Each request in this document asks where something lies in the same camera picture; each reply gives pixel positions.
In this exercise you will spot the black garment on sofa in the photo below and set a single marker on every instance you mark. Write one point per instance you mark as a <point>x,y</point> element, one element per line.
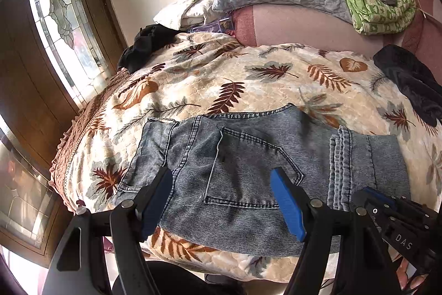
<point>414,80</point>

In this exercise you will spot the person's right hand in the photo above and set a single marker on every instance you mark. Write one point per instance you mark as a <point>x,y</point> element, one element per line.
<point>408,277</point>

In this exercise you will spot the cream pillow behind sofa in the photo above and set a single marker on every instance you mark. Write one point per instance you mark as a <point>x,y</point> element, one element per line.
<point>184,14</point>

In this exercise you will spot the leaf-patterned cream blanket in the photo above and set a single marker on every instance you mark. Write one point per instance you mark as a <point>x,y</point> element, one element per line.
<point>211,73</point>

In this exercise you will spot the grey denim pants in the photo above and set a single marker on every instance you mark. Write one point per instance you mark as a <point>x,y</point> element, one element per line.
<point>221,165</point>

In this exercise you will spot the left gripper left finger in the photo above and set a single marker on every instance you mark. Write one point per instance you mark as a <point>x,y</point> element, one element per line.
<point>79,265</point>

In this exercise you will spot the small black garment near window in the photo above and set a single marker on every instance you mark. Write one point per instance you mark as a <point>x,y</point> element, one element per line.
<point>149,39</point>

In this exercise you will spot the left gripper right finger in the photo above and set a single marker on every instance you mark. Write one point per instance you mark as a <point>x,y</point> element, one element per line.
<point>364,262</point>

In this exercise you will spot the green patterned folded quilt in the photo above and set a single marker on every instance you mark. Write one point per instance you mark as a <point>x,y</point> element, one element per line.
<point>373,17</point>

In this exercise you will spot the stained glass window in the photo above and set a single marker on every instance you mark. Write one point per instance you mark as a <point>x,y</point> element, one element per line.
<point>73,50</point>

